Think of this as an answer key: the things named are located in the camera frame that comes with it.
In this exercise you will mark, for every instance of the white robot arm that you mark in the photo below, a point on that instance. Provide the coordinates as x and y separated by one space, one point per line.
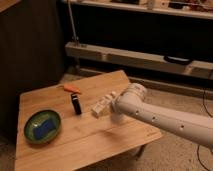
193 127

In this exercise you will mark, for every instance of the black eraser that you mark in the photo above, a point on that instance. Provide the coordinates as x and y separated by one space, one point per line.
76 104

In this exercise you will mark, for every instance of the white tube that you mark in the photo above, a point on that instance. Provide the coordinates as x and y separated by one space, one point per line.
104 106

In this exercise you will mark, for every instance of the orange carrot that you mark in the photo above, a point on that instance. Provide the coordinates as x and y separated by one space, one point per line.
71 88

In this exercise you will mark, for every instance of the wooden table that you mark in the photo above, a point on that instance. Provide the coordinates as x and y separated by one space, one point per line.
83 140

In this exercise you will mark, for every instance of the black object on shelf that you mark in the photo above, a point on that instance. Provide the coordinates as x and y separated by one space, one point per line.
177 61

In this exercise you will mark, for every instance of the green bowl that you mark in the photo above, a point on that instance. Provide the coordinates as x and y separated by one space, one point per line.
36 120

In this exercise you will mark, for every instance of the wooden shelf rack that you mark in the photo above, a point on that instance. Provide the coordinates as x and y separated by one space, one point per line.
119 34

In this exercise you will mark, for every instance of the blue sponge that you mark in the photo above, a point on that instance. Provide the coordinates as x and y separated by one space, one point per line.
42 130

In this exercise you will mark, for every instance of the dark wooden cabinet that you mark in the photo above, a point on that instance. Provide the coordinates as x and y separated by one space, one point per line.
31 54

